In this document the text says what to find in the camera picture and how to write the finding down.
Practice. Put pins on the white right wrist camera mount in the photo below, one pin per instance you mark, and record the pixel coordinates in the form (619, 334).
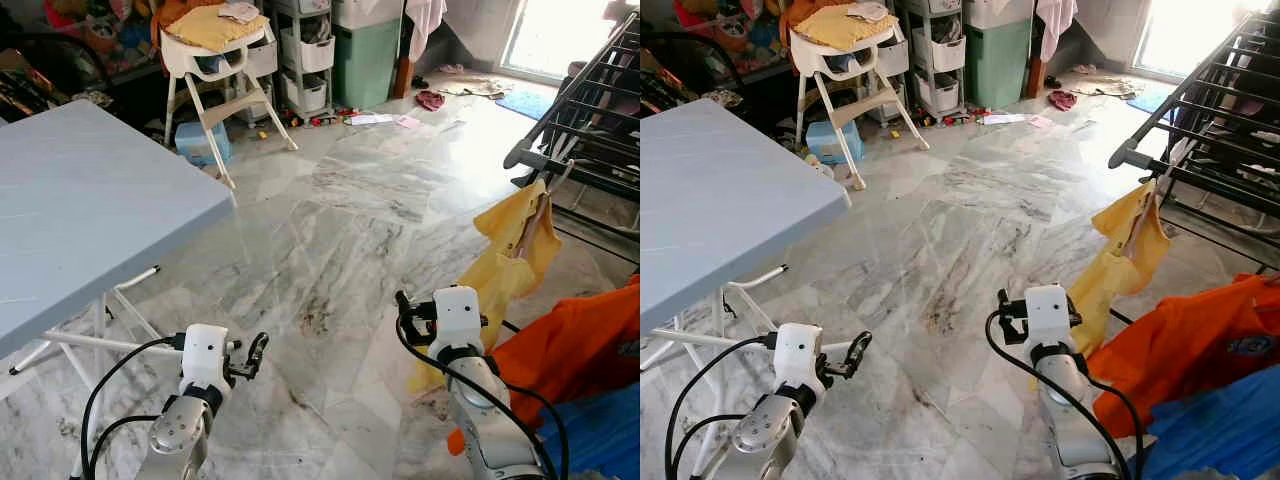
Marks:
(1048, 310)
(458, 315)

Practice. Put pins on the beige floor cloth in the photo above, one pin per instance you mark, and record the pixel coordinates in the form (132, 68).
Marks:
(480, 88)
(1105, 88)

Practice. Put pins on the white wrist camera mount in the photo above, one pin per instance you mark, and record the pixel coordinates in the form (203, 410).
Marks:
(1048, 310)
(205, 350)
(798, 350)
(458, 315)

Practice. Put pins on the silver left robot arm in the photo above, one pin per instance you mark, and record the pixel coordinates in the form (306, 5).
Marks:
(175, 435)
(760, 440)

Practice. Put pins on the green laundry hamper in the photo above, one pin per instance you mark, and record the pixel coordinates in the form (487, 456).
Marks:
(998, 65)
(365, 65)

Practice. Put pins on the white baby high chair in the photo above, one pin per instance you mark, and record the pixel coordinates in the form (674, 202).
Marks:
(190, 55)
(818, 55)

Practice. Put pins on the light blue folding table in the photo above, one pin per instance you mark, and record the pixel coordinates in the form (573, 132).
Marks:
(80, 200)
(720, 200)

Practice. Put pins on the blue garment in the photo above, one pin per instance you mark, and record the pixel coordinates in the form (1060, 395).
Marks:
(600, 440)
(1220, 430)

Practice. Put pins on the yellow shirt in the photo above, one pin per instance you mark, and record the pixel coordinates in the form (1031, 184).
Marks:
(500, 275)
(1110, 275)

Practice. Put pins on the white paper sheet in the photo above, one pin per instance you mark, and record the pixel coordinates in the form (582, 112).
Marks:
(370, 118)
(1003, 118)

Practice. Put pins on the orange shirt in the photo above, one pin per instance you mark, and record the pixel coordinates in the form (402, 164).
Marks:
(1190, 350)
(570, 350)

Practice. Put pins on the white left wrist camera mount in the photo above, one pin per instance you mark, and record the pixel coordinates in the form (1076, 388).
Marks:
(798, 350)
(205, 350)

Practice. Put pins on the blue floor mat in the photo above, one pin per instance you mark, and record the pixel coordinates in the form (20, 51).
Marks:
(1148, 103)
(525, 103)

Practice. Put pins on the white drawer storage cart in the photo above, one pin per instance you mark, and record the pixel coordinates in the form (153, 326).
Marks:
(935, 55)
(305, 50)

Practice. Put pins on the small pale cloth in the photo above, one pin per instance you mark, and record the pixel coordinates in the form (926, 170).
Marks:
(868, 12)
(240, 12)

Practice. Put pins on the orange high chair backrest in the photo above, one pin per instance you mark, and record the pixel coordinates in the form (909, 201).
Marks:
(805, 12)
(175, 10)

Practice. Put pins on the black metal drying rack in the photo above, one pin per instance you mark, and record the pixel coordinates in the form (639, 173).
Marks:
(580, 110)
(1200, 110)

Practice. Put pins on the pink hanging clothes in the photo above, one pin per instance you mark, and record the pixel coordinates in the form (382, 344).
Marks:
(1055, 20)
(425, 20)

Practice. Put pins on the colourful toy pile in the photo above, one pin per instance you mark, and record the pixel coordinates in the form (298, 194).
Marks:
(740, 35)
(100, 35)

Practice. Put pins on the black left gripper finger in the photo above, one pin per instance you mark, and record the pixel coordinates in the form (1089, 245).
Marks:
(858, 350)
(258, 350)

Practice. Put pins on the small light blue box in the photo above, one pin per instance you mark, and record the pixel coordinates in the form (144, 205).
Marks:
(830, 142)
(200, 145)

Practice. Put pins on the yellow seat cushion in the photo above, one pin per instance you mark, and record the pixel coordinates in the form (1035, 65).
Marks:
(215, 30)
(845, 30)

